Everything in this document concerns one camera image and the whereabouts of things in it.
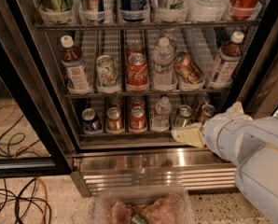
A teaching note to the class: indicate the middle wire shelf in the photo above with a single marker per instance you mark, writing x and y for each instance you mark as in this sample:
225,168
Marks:
132,93

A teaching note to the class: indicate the gold can bottom shelf front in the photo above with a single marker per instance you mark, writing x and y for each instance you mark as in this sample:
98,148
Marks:
114,119

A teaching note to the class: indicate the green silver can bottom shelf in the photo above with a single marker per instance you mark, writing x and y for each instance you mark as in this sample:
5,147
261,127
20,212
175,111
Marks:
182,116

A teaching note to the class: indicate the red cola can behind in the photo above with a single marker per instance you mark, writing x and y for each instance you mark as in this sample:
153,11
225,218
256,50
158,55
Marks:
134,46

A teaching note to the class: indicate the red cola can front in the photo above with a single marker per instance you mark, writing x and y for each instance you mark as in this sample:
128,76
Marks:
137,69

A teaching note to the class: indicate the gold can bottom shelf behind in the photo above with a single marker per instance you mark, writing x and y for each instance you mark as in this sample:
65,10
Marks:
116,101

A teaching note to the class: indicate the large water bottle top shelf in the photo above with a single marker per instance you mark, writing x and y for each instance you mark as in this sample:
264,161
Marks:
206,10

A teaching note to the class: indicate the top wire shelf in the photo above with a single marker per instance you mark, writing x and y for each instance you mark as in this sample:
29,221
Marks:
147,26

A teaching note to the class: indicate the red cola can top shelf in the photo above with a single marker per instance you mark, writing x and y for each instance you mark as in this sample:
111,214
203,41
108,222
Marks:
241,9

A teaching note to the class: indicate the stainless steel fridge base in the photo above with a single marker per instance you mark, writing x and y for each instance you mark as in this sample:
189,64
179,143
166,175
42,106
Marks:
194,168

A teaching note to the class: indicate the red can bottom shelf front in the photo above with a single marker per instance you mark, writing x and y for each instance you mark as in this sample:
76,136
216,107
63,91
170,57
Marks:
138,118

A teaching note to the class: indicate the clear plastic food container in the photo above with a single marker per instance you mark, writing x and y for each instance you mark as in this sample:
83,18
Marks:
157,204

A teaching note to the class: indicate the clear water bottle shelf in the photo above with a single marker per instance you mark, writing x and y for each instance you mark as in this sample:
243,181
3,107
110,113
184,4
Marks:
163,56

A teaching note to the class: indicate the small water bottle bottom shelf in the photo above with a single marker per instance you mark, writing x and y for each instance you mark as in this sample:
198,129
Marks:
161,114

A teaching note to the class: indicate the brown tea bottle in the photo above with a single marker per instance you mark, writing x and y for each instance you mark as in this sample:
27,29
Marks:
227,58
74,64

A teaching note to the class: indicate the white green soda can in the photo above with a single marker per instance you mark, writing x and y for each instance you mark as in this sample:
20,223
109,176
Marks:
107,71

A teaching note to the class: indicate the gold can shelf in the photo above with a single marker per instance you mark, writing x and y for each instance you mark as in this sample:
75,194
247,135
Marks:
116,101
114,119

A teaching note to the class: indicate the glass fridge door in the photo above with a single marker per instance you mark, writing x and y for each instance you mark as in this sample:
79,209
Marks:
260,93
25,60

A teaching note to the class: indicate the wire shelf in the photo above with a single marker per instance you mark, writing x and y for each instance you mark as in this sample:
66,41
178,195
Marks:
147,26
132,93

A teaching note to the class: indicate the orange soda can shelf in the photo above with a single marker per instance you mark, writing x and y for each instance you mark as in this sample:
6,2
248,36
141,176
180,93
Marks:
186,68

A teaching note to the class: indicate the orange can bottom shelf front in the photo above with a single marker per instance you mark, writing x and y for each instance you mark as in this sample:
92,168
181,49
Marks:
207,111

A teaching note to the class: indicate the right brown tea bottle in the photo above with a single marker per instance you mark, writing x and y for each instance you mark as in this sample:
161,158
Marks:
227,58

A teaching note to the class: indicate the left brown tea bottle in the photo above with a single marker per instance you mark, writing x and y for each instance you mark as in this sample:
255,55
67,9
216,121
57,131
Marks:
74,64

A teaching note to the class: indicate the blue can bottom shelf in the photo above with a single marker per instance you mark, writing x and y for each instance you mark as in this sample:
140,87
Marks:
91,121

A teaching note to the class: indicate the orange can bottom shelf behind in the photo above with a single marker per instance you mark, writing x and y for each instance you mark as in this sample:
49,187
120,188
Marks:
200,99

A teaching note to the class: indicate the left glass fridge door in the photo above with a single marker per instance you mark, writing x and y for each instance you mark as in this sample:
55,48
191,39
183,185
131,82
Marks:
25,60

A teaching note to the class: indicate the right glass fridge door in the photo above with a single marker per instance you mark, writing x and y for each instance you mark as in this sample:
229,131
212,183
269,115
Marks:
260,93

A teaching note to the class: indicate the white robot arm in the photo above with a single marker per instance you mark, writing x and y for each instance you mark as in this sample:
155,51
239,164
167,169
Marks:
249,144

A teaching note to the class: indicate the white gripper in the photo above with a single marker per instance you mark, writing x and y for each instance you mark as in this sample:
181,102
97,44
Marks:
214,131

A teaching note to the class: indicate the red can bottom shelf behind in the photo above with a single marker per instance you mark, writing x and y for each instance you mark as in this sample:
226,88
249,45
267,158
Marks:
138,100

